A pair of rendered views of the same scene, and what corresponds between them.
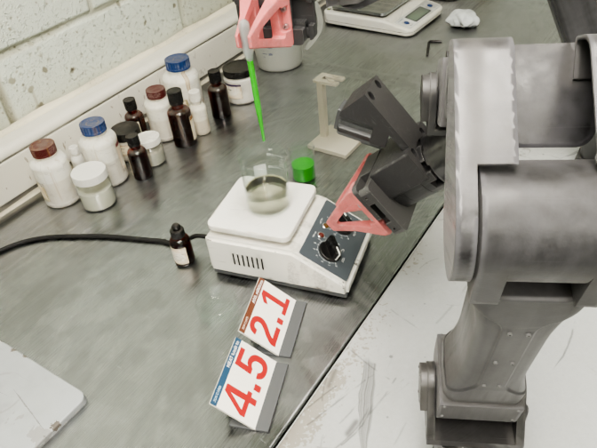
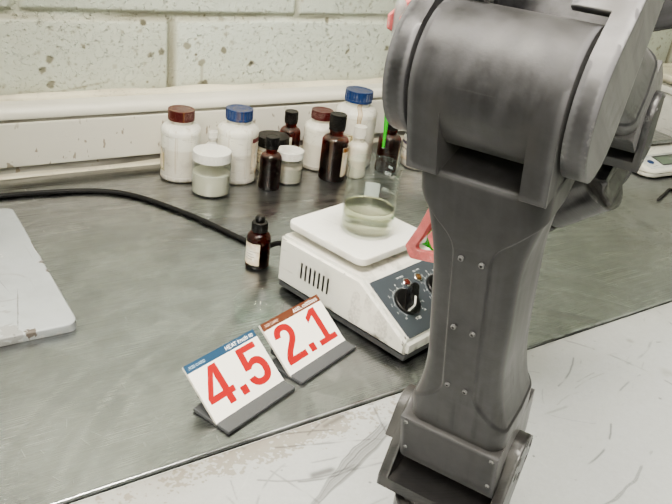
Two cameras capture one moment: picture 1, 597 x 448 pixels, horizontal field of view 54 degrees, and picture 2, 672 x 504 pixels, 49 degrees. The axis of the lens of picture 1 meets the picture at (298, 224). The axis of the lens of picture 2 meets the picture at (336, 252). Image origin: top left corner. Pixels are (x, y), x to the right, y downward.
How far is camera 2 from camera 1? 22 cm
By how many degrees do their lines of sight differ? 18
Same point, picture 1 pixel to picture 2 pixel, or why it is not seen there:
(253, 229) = (333, 241)
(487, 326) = (438, 240)
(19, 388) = (23, 291)
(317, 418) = (290, 447)
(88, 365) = (98, 304)
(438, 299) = not seen: hidden behind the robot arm
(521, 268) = (451, 97)
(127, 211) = (231, 207)
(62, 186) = (182, 158)
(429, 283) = not seen: hidden behind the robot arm
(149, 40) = (344, 71)
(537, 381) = not seen: outside the picture
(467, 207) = (415, 12)
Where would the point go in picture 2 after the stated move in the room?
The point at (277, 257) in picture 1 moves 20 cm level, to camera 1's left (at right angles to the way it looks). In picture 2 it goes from (345, 281) to (181, 235)
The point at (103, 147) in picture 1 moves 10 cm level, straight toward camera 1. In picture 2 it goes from (239, 136) to (230, 158)
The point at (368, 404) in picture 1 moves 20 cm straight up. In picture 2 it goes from (356, 461) to (391, 255)
